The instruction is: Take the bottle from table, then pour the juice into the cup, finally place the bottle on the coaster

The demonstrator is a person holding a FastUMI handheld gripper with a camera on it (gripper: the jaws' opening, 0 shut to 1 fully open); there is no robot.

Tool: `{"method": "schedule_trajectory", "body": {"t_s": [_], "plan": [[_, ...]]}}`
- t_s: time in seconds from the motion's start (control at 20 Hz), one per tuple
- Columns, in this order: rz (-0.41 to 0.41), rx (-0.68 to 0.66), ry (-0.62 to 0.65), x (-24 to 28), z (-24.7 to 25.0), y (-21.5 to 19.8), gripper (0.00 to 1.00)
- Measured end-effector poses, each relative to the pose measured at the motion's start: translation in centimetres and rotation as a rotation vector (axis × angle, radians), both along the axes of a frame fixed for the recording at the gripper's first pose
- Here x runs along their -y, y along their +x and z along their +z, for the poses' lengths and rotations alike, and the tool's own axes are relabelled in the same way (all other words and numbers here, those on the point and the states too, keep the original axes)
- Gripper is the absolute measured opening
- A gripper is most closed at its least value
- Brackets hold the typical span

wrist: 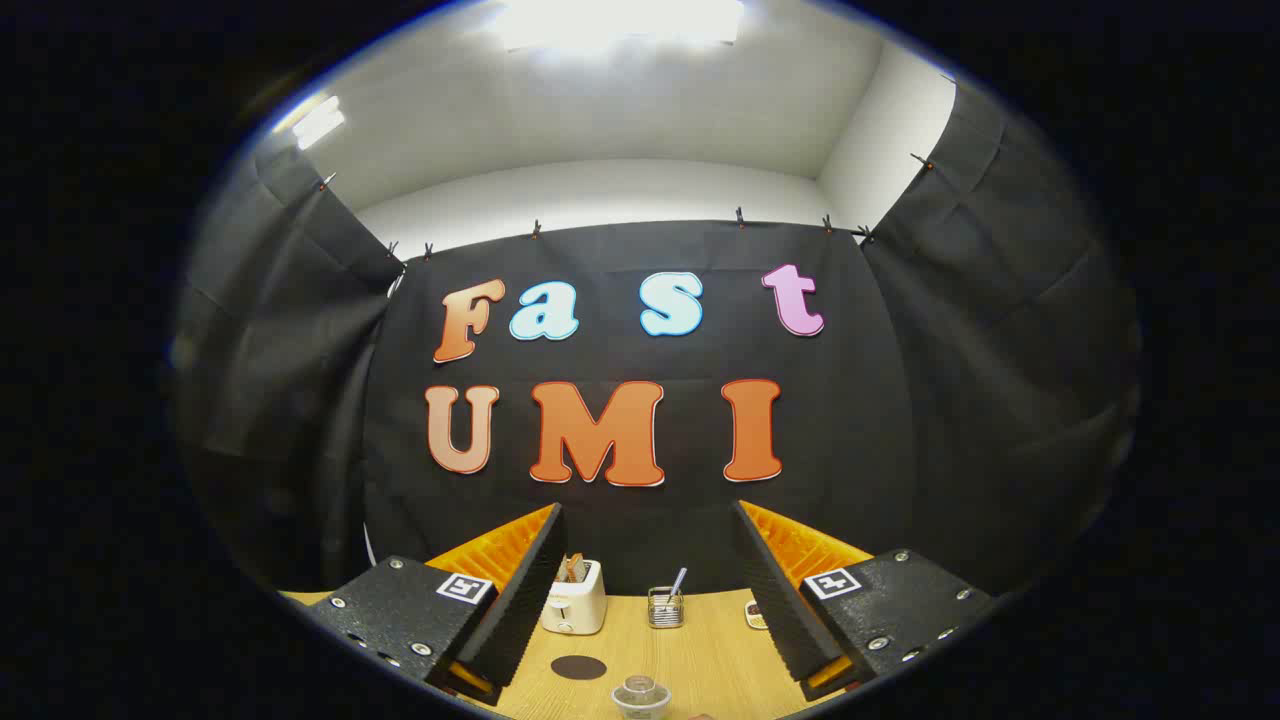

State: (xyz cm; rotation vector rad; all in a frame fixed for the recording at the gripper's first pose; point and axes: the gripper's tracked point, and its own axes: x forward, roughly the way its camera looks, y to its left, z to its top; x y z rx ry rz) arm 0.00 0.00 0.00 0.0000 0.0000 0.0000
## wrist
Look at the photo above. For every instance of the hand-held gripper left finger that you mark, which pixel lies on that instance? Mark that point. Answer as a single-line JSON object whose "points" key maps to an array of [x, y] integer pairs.
{"points": [[525, 590]]}

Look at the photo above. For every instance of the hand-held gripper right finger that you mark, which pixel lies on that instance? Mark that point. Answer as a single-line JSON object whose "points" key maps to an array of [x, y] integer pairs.
{"points": [[775, 590]]}

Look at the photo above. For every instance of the dark brown round coaster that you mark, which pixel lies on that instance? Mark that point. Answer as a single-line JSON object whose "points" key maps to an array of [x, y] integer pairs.
{"points": [[578, 667]]}

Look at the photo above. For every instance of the clear juice bottle white label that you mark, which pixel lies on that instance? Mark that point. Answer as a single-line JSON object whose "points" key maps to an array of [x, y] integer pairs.
{"points": [[640, 697]]}

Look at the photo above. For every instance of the white divided dish with beans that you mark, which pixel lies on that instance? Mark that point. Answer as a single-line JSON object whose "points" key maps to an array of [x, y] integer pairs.
{"points": [[755, 616]]}

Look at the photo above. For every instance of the cream toaster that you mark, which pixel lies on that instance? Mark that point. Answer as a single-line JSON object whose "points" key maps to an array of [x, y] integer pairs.
{"points": [[575, 605]]}

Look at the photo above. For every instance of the wooden table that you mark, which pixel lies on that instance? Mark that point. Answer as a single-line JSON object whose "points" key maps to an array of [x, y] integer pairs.
{"points": [[700, 660]]}

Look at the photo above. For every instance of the small ceiling light panel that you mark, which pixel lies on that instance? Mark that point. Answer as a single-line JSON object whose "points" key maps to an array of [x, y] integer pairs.
{"points": [[318, 122]]}

